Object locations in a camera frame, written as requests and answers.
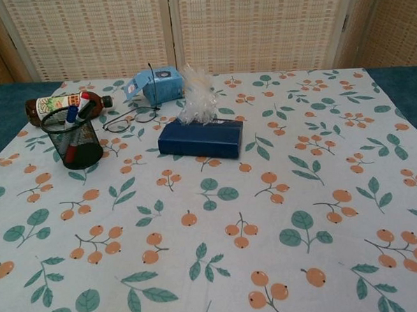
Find red marker pen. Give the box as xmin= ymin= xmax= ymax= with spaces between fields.
xmin=62 ymin=91 xmax=94 ymax=163

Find black capped white marker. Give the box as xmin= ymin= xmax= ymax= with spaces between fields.
xmin=75 ymin=100 xmax=97 ymax=121

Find dark blue tissue box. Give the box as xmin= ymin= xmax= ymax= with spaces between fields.
xmin=156 ymin=114 xmax=247 ymax=164

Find thin frame eyeglasses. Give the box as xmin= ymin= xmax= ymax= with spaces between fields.
xmin=99 ymin=61 xmax=163 ymax=135

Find blue capped white marker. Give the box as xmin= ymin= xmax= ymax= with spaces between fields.
xmin=64 ymin=105 xmax=80 ymax=124

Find woven folding screen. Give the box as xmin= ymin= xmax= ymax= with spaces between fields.
xmin=0 ymin=0 xmax=417 ymax=88

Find light blue carton box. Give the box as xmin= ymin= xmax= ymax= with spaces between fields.
xmin=122 ymin=64 xmax=186 ymax=107

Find fruit print tablecloth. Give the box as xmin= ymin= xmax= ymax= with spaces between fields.
xmin=0 ymin=63 xmax=417 ymax=312

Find black mesh pen holder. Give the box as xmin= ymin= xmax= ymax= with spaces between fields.
xmin=40 ymin=105 xmax=105 ymax=172

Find brown drink bottle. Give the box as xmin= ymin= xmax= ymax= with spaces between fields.
xmin=24 ymin=90 xmax=115 ymax=127

